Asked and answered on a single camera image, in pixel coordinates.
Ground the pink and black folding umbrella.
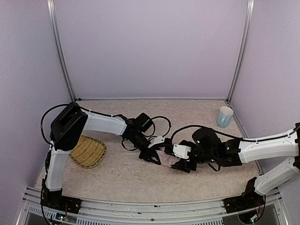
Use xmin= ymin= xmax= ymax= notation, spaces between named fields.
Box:
xmin=155 ymin=147 xmax=180 ymax=168

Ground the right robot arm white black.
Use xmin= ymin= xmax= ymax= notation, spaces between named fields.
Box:
xmin=171 ymin=123 xmax=300 ymax=197

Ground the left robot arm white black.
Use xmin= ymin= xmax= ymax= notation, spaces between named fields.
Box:
xmin=44 ymin=102 xmax=161 ymax=196

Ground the woven bamboo tray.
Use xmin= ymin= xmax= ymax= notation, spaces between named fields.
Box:
xmin=69 ymin=135 xmax=107 ymax=169

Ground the light blue paper cup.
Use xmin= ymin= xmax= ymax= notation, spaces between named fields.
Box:
xmin=217 ymin=106 xmax=233 ymax=128

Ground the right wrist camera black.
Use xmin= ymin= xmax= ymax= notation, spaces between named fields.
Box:
xmin=170 ymin=144 xmax=191 ymax=160

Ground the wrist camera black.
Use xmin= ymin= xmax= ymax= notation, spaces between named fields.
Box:
xmin=148 ymin=136 xmax=171 ymax=148
xmin=170 ymin=144 xmax=191 ymax=160

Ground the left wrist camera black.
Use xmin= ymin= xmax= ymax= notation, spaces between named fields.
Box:
xmin=148 ymin=136 xmax=171 ymax=148

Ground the left camera black cable loop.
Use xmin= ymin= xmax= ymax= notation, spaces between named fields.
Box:
xmin=150 ymin=115 xmax=173 ymax=139

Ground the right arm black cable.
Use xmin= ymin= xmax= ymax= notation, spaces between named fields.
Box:
xmin=171 ymin=122 xmax=300 ymax=150

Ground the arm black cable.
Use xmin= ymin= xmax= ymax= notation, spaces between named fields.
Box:
xmin=171 ymin=122 xmax=300 ymax=150
xmin=39 ymin=104 xmax=80 ymax=144

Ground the aluminium front rail frame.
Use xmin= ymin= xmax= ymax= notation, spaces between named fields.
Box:
xmin=14 ymin=187 xmax=291 ymax=225

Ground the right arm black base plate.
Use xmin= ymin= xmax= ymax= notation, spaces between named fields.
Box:
xmin=223 ymin=191 xmax=265 ymax=213

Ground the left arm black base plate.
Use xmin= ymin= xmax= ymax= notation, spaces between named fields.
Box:
xmin=41 ymin=192 xmax=82 ymax=214

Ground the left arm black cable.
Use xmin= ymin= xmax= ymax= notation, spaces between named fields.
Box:
xmin=39 ymin=104 xmax=80 ymax=144

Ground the right aluminium corner post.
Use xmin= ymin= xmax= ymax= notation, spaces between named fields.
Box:
xmin=226 ymin=0 xmax=255 ymax=105

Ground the aluminium corner post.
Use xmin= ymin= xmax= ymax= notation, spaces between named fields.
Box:
xmin=226 ymin=0 xmax=255 ymax=105
xmin=46 ymin=0 xmax=76 ymax=101

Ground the left aluminium corner post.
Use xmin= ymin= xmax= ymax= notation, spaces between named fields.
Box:
xmin=46 ymin=0 xmax=76 ymax=101

